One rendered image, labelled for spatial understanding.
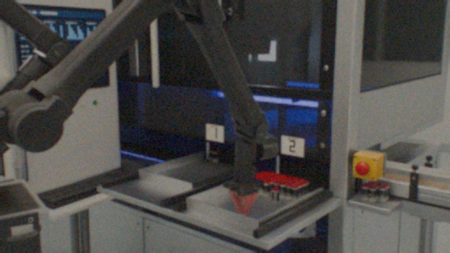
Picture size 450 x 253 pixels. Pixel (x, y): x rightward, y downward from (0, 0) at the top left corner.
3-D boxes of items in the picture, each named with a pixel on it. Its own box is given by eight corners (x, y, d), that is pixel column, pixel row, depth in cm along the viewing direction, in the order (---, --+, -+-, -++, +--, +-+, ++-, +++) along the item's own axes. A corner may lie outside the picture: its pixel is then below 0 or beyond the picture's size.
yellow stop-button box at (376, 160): (362, 171, 146) (363, 148, 145) (385, 176, 142) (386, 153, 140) (352, 177, 140) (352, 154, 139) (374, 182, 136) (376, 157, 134)
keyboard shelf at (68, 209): (106, 174, 204) (105, 169, 204) (153, 185, 189) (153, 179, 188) (4, 206, 168) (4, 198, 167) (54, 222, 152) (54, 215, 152)
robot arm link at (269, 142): (235, 112, 120) (259, 123, 115) (265, 111, 128) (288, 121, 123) (227, 155, 124) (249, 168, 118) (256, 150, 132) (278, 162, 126)
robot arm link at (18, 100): (-33, 121, 76) (-21, 133, 72) (21, 80, 79) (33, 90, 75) (7, 155, 82) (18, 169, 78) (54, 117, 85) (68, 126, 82)
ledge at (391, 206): (366, 194, 154) (366, 189, 154) (406, 203, 146) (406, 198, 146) (347, 206, 144) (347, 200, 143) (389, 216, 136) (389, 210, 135)
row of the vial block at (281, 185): (253, 188, 154) (253, 175, 153) (300, 200, 142) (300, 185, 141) (249, 190, 152) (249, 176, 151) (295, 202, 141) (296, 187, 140)
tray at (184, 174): (204, 159, 191) (204, 150, 190) (255, 169, 175) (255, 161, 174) (139, 178, 165) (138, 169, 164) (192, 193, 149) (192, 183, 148)
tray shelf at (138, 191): (195, 161, 194) (195, 157, 194) (352, 198, 151) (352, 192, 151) (96, 191, 157) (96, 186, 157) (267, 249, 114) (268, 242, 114)
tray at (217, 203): (256, 181, 161) (256, 171, 161) (322, 198, 145) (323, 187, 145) (186, 209, 136) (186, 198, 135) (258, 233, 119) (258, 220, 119)
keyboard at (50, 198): (117, 173, 196) (117, 168, 196) (141, 179, 189) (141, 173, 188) (27, 202, 164) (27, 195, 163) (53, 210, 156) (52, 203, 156)
